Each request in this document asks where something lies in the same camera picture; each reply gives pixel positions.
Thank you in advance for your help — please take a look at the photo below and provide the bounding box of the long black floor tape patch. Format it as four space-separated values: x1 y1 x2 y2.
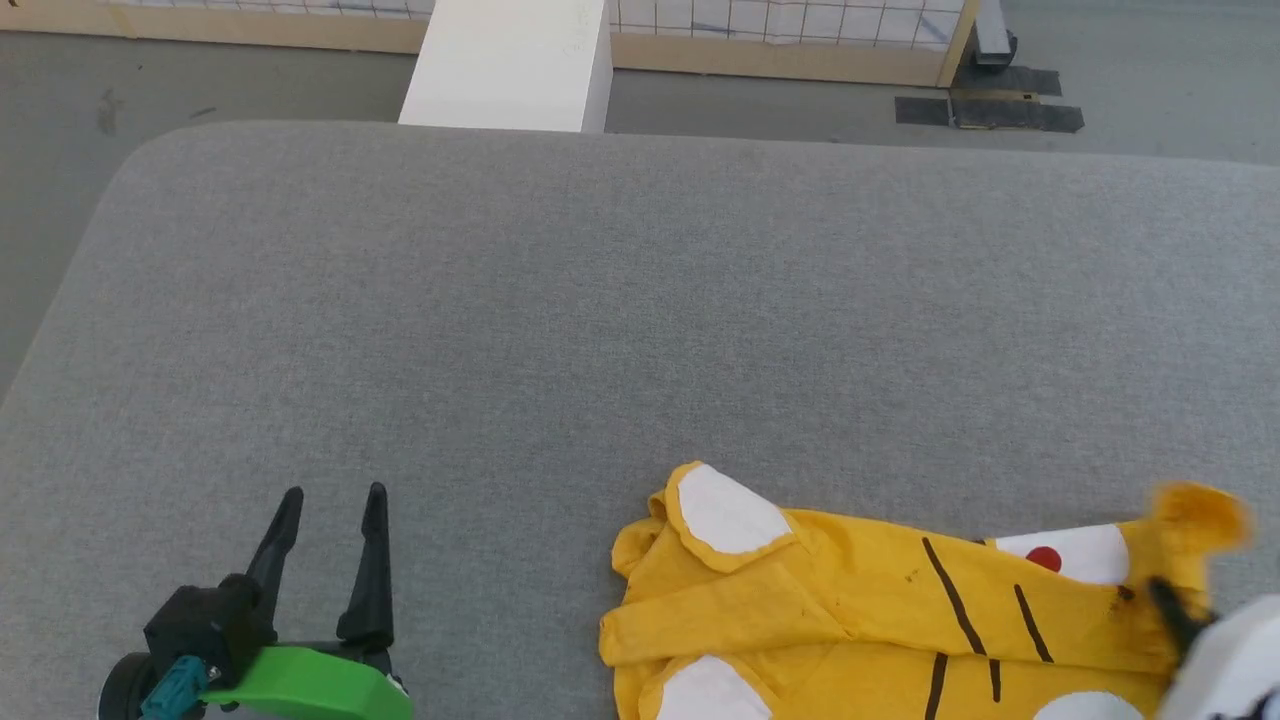
950 97 1086 134

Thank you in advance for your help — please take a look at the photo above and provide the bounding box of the teal cable connector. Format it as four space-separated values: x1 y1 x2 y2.
140 655 213 720

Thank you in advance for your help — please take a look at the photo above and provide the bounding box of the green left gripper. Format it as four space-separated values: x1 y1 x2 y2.
200 482 414 720

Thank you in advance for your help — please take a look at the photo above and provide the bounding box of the grey metal post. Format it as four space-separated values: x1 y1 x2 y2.
975 0 1019 70

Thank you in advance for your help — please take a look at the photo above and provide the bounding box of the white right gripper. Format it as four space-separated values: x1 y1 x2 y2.
1148 578 1280 720

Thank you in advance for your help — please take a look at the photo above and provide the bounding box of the black tape patch under post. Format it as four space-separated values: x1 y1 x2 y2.
950 65 1063 99

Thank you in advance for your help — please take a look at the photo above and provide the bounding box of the yellow cat print garment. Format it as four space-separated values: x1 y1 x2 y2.
598 461 1256 720

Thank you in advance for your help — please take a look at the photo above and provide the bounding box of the white rectangular box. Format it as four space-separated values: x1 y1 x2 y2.
398 0 613 134

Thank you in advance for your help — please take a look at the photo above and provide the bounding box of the wire grid fence wooden frame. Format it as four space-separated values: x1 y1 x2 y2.
0 0 983 89

